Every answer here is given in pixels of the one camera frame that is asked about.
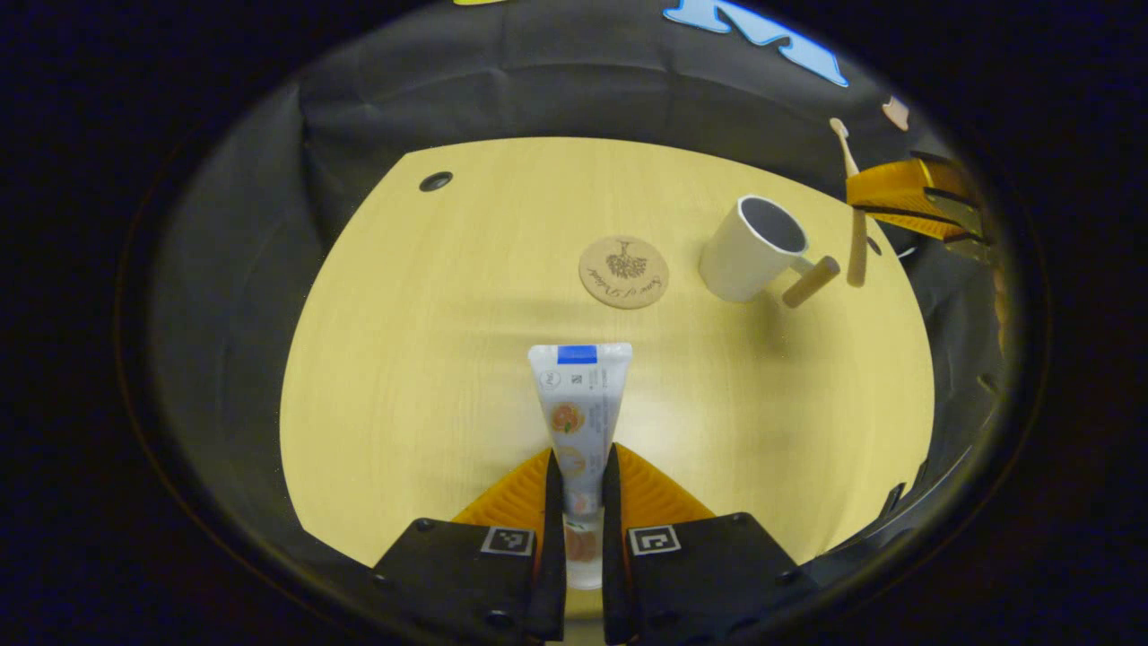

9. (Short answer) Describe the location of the black backdrop cloth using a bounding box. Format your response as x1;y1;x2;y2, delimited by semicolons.
148;0;1014;575

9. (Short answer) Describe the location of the wooden toothbrush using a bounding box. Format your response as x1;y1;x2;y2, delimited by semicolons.
829;118;869;288

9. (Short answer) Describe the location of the white cup with wooden handle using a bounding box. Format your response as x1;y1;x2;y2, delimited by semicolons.
699;195;842;310

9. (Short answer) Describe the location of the white toothpaste tube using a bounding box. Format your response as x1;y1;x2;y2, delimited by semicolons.
527;343;633;591

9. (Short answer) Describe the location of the round wooden coaster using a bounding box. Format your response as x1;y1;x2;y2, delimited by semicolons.
578;235;671;310

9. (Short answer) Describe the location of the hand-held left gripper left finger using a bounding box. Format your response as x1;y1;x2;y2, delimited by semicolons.
372;447;568;643

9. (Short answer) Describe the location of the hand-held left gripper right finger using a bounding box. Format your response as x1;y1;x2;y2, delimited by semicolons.
603;443;804;645

